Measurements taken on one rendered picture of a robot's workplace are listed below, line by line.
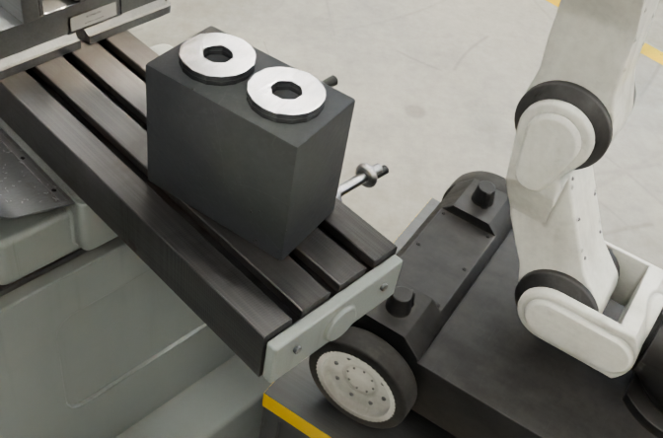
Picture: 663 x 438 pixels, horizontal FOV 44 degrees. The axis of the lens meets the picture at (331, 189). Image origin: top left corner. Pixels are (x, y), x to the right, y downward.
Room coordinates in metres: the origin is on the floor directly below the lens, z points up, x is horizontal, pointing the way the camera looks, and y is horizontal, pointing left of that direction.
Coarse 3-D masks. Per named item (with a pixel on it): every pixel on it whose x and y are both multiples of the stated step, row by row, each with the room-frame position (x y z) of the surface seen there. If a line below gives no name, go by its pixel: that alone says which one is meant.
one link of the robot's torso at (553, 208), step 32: (544, 128) 0.95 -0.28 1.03; (576, 128) 0.94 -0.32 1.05; (512, 160) 0.97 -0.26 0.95; (544, 160) 0.94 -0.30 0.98; (576, 160) 0.93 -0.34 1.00; (512, 192) 0.98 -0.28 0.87; (544, 192) 0.94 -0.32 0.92; (576, 192) 0.98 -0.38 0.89; (512, 224) 0.99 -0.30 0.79; (544, 224) 0.97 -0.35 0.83; (576, 224) 0.96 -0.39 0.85; (544, 256) 0.96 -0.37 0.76; (576, 256) 0.94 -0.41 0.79; (608, 256) 1.01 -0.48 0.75; (576, 288) 0.92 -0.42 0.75; (608, 288) 0.96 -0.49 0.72
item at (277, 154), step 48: (192, 48) 0.80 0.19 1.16; (240, 48) 0.81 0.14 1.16; (192, 96) 0.73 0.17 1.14; (240, 96) 0.74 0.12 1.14; (288, 96) 0.76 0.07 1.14; (336, 96) 0.77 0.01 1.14; (192, 144) 0.73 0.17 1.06; (240, 144) 0.70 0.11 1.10; (288, 144) 0.68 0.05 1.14; (336, 144) 0.75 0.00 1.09; (192, 192) 0.73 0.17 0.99; (240, 192) 0.70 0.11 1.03; (288, 192) 0.67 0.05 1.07; (336, 192) 0.77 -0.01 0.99; (288, 240) 0.68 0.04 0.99
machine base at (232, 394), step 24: (240, 360) 1.04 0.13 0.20; (216, 384) 0.97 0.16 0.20; (240, 384) 0.98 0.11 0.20; (264, 384) 0.99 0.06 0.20; (168, 408) 0.89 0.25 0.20; (192, 408) 0.90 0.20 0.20; (216, 408) 0.91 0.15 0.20; (240, 408) 0.92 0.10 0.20; (144, 432) 0.83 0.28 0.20; (168, 432) 0.84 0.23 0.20; (192, 432) 0.85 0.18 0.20; (216, 432) 0.86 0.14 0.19; (240, 432) 0.90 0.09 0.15
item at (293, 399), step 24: (288, 384) 0.87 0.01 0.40; (312, 384) 0.88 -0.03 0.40; (264, 408) 0.84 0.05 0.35; (288, 408) 0.82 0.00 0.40; (312, 408) 0.83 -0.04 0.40; (336, 408) 0.84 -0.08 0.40; (264, 432) 0.84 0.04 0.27; (288, 432) 0.83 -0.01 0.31; (312, 432) 0.79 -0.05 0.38; (336, 432) 0.79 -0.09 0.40; (360, 432) 0.80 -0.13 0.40; (384, 432) 0.81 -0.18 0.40; (408, 432) 0.82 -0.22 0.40; (432, 432) 0.83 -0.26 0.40
